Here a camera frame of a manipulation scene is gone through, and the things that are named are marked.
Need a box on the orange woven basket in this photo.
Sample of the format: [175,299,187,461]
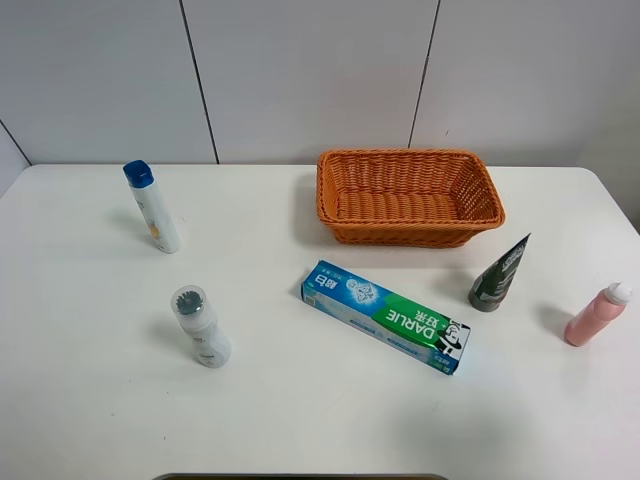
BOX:
[316,149,506,248]

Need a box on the white bottle with brush cap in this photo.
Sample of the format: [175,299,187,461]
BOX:
[171,285,232,368]

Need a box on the dark grey cosmetic tube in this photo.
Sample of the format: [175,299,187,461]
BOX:
[468,234,530,312]

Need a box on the white bottle blue cap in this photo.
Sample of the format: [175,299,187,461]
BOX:
[123,160,181,254]

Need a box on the Darlie toothpaste box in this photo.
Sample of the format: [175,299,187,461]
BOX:
[301,260,471,375]

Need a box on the pink bottle white cap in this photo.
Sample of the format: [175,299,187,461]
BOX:
[564,282,633,347]

